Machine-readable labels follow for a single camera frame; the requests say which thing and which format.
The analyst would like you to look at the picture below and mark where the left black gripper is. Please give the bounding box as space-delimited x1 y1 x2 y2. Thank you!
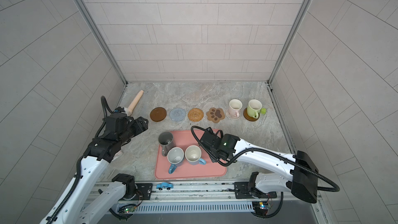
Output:
118 116 150 145

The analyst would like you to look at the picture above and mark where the cork paw coaster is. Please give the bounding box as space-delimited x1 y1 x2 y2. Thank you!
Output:
206 107 226 123

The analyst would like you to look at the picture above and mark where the white multicolour woven coaster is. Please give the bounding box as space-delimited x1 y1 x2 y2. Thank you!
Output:
226 109 240 120

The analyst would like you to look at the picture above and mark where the rattan woven coaster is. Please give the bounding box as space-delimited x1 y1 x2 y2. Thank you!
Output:
188 108 204 122

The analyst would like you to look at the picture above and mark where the dark wooden coaster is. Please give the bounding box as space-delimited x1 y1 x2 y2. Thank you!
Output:
243 108 260 122
150 107 167 122

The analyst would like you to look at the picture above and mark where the white mug pink handle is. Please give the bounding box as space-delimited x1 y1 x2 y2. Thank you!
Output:
228 99 243 112

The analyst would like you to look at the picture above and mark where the blue woven coaster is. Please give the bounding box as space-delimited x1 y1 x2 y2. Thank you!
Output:
169 108 186 122

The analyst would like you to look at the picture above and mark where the green mug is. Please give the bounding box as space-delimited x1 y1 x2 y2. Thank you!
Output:
247 99 267 119

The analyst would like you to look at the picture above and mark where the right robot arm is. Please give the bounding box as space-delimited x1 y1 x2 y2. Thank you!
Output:
191 125 340 203

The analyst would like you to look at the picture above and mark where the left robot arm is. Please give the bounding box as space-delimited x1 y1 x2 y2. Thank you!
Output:
41 91 148 224

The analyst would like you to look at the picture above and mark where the beige wooden pestle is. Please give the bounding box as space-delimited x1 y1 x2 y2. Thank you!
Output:
126 90 144 116

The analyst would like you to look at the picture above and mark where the pink silicone tray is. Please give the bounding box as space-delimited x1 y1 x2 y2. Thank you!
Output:
154 130 227 180

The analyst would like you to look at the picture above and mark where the grey metal mug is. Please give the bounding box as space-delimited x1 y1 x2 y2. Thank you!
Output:
158 132 176 157

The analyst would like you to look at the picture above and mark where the blue toy car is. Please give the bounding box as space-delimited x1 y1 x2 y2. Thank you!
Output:
156 182 174 190

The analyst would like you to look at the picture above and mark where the right circuit board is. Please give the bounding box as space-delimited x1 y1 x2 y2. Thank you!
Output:
252 202 269 216

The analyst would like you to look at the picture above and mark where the circuit board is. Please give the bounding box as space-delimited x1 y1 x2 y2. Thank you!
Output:
252 202 269 216
118 204 136 214

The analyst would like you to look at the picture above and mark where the left circuit board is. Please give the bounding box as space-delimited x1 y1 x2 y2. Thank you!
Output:
118 204 136 214

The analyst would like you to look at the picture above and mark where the light blue handled mug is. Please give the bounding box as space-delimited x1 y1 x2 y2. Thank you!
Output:
184 145 206 166

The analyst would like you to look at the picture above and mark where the blue handled mug left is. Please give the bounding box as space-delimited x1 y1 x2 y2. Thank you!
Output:
167 147 184 174

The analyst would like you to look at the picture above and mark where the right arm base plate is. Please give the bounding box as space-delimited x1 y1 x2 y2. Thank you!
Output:
233 181 277 199

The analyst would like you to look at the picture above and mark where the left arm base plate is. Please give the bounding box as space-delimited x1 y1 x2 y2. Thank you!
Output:
122 183 153 201

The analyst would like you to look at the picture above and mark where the aluminium rail frame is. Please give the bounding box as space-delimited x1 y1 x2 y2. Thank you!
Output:
46 178 330 224

